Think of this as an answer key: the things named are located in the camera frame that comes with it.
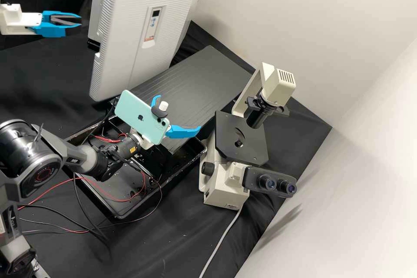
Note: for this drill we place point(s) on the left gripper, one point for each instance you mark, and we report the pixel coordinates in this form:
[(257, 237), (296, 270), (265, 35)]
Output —
[(16, 22)]

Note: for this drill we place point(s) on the black tray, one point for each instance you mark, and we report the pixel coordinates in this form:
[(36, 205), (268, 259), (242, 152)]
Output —
[(130, 190)]

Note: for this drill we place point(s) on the black platform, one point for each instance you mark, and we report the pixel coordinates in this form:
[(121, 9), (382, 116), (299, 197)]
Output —
[(195, 89)]

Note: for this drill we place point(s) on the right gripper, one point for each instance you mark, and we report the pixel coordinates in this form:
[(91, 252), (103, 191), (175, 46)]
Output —
[(143, 142)]

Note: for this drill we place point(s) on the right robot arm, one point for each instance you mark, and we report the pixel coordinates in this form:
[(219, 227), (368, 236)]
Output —
[(32, 160)]

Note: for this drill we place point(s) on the right wrist camera phone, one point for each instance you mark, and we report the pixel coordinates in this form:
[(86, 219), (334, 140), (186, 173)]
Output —
[(138, 115)]

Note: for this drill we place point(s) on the cream microscope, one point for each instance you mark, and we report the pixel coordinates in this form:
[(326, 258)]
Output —
[(224, 173)]

